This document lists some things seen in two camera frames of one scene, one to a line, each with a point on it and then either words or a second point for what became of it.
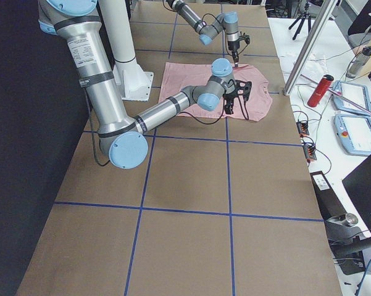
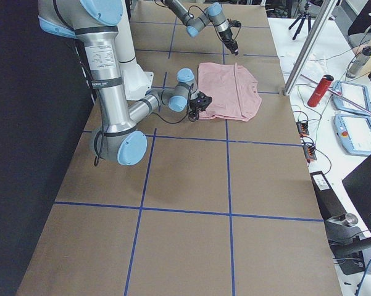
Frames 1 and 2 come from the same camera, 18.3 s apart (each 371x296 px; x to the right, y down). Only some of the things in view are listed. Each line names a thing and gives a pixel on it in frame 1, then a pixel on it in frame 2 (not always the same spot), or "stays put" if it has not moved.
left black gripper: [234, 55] to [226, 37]
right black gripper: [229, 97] to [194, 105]
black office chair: [366, 23] stays put
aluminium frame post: [310, 47] stays put
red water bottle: [322, 87] stays put
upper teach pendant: [350, 97] stays put
